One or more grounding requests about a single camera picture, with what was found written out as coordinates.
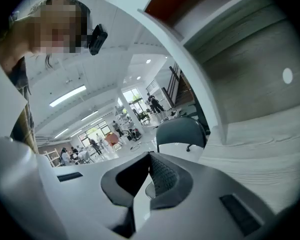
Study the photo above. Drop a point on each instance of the person's head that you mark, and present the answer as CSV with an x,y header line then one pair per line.
x,y
40,34

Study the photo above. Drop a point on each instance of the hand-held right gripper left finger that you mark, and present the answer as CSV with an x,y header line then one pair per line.
x,y
107,184

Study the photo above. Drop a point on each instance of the dark staircase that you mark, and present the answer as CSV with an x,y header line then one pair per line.
x,y
175,89

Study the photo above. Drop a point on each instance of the green and black office chair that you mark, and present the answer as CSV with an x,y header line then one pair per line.
x,y
143,117

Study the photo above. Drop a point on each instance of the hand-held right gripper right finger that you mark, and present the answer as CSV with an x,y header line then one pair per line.
x,y
165,176

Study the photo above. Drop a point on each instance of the white shelving rack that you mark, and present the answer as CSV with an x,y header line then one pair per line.
x,y
120,114

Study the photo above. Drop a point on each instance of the long ceiling tube light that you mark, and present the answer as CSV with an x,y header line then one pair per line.
x,y
89,115
67,96
62,133

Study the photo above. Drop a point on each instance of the black head-mounted camera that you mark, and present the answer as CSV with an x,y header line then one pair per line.
x,y
97,40

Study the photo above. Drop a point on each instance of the person's torso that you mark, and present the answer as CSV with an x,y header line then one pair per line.
x,y
20,79

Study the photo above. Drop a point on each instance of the orange chair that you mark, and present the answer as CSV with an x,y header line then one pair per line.
x,y
112,139

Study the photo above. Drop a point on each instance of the large window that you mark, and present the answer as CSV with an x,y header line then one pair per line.
x,y
92,131
132,100

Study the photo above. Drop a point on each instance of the black folding chair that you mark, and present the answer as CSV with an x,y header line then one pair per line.
x,y
180,131

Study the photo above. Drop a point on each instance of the white pillar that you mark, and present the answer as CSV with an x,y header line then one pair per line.
x,y
126,109

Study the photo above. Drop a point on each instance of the light wood-grain table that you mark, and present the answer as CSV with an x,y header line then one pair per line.
x,y
252,154

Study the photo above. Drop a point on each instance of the round ceiling light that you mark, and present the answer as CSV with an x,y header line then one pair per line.
x,y
138,77
148,61

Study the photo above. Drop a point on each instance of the metal balcony railing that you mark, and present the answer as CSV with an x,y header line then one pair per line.
x,y
153,85

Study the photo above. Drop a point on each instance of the grey wooden desk hutch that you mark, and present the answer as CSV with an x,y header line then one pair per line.
x,y
240,59

